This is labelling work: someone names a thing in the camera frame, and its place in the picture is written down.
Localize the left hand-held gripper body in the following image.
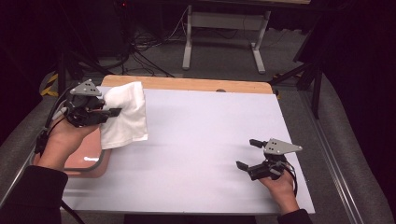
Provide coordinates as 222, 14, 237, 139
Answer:
64, 78, 108, 128

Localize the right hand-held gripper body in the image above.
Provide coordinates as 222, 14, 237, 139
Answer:
248, 138, 304, 181

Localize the white baby shirt chick print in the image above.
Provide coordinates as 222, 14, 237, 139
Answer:
99, 81, 149, 150

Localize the pink plastic bin grey rim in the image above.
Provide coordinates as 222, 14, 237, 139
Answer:
31, 125, 113, 179

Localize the person's right hand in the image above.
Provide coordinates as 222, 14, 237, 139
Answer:
260, 169, 300, 216

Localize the person's left hand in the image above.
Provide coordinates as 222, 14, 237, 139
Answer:
36, 119, 99, 171

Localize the black metal stand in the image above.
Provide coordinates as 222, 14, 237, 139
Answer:
269, 18, 325, 119
57, 49, 113, 94

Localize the yellow black floor tape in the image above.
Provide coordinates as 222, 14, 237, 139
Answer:
39, 73, 68, 98

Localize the right hand-held gripper black cable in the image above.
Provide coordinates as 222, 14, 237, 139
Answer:
281, 160, 299, 198

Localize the aluminium floor rail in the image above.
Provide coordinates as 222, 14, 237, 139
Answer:
298, 90, 365, 224
0, 152, 35, 206

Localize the bundle of floor cables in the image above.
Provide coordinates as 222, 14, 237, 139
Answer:
102, 6, 176, 78

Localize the white metal desk frame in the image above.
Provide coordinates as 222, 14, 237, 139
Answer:
181, 4, 272, 75

